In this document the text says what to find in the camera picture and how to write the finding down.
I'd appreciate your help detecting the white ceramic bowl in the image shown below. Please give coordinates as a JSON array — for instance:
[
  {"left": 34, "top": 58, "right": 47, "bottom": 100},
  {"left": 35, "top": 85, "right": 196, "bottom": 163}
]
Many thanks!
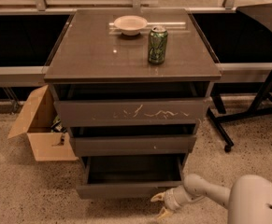
[{"left": 114, "top": 16, "right": 148, "bottom": 36}]

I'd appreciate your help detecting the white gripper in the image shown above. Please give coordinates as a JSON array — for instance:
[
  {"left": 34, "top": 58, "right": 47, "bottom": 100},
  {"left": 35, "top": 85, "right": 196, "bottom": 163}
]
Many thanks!
[{"left": 150, "top": 186, "right": 203, "bottom": 219}]

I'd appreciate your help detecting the dark grey drawer cabinet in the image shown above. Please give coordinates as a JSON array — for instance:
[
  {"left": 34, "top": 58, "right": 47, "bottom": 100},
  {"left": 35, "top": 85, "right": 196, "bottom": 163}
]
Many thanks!
[{"left": 43, "top": 8, "right": 222, "bottom": 170}]

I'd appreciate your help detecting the grey middle drawer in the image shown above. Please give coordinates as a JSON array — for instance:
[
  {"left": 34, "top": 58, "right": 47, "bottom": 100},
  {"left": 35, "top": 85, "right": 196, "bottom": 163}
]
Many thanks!
[{"left": 70, "top": 124, "right": 196, "bottom": 157}]

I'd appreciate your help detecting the open cardboard box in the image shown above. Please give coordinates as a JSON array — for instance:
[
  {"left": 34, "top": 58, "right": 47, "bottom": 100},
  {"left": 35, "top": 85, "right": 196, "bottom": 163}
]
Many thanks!
[{"left": 7, "top": 85, "right": 78, "bottom": 161}]

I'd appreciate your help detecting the scratched grey top drawer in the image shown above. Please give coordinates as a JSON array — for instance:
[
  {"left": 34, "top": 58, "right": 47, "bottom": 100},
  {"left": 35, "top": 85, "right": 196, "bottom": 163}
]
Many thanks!
[{"left": 54, "top": 82, "right": 209, "bottom": 127}]

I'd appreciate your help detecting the grey bottom drawer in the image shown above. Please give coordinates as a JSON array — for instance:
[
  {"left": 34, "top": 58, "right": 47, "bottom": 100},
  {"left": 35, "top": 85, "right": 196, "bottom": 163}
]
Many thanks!
[{"left": 77, "top": 154, "right": 187, "bottom": 199}]

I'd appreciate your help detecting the green soda can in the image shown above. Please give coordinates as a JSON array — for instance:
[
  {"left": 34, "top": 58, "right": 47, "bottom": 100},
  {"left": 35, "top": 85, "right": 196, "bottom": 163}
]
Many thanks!
[{"left": 148, "top": 25, "right": 168, "bottom": 64}]

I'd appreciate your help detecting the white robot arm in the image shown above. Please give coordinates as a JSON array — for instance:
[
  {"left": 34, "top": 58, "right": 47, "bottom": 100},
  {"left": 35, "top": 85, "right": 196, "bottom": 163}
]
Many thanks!
[{"left": 150, "top": 174, "right": 272, "bottom": 224}]

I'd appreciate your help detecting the black rolling stand table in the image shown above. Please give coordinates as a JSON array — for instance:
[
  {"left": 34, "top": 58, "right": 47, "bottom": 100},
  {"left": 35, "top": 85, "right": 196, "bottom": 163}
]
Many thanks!
[{"left": 208, "top": 4, "right": 272, "bottom": 152}]

